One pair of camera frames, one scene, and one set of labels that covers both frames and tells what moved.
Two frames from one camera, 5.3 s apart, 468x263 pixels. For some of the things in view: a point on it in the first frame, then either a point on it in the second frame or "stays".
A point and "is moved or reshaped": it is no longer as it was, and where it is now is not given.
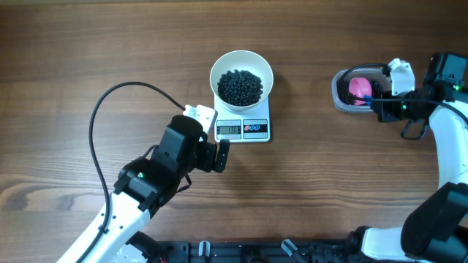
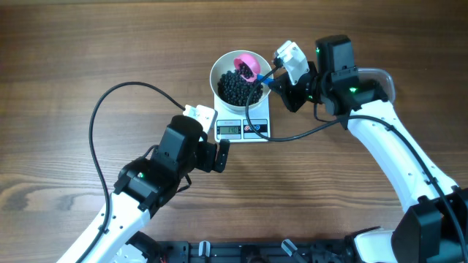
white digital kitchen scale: (243, 126) stays
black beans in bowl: (240, 88) stays
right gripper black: (386, 113) -> (287, 90)
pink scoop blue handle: (360, 88) is moved or reshaped
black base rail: (336, 251) stays
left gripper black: (208, 163) stays
